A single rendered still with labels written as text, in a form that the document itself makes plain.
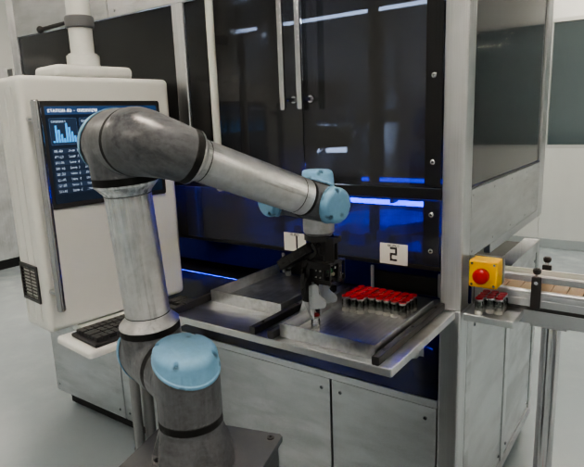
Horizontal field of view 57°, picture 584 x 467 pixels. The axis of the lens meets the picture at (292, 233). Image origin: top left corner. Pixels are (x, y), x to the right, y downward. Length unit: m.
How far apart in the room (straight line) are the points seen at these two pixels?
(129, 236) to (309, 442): 1.19
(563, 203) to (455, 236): 4.66
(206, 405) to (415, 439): 0.91
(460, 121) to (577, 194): 4.68
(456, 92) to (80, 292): 1.23
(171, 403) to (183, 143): 0.44
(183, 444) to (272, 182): 0.48
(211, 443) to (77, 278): 0.91
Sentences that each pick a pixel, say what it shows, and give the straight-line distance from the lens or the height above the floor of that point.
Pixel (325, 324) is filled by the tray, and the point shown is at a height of 0.88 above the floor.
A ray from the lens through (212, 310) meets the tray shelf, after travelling 1.57.
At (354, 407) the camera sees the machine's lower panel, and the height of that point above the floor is 0.50.
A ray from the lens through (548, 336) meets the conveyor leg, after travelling 1.66.
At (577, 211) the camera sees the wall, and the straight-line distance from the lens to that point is 6.11.
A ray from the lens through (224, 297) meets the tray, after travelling 1.61.
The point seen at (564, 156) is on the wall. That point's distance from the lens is 6.07.
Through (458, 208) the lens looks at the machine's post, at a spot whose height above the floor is 1.16.
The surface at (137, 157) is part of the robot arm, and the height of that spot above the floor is 1.35.
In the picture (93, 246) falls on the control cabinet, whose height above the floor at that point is 1.04.
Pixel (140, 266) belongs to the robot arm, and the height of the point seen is 1.15.
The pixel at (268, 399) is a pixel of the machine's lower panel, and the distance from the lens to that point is 2.02.
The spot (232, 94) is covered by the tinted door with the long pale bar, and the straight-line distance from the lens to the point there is 1.84.
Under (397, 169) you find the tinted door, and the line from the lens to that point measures 1.53.
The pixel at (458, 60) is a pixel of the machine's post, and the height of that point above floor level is 1.53.
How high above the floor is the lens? 1.40
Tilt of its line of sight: 12 degrees down
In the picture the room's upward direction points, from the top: 2 degrees counter-clockwise
